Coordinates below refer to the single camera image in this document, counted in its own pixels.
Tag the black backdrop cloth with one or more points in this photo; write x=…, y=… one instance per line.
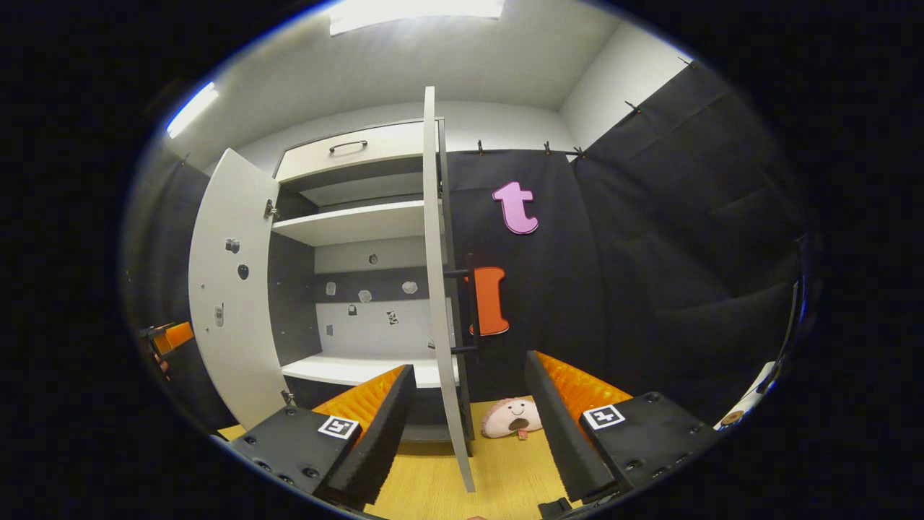
x=650, y=253

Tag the cabinet door with headphone sticker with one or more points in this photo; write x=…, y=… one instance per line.
x=433, y=253

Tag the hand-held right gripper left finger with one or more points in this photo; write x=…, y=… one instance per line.
x=382, y=440

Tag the wide ceiling light panel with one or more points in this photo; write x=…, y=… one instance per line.
x=419, y=14

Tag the cabinet door with camera sticker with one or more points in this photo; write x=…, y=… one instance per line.
x=231, y=217

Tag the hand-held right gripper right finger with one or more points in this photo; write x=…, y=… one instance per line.
x=559, y=433

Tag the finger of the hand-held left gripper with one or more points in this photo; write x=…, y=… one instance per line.
x=179, y=334

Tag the white cabinet shelf board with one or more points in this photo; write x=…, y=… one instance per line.
x=354, y=370
x=354, y=222

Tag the beige double-door shoe cabinet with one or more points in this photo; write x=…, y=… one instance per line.
x=361, y=332

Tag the narrow ceiling light panel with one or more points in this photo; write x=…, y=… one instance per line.
x=191, y=110

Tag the pink smiling plush toy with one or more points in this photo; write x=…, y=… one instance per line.
x=509, y=417

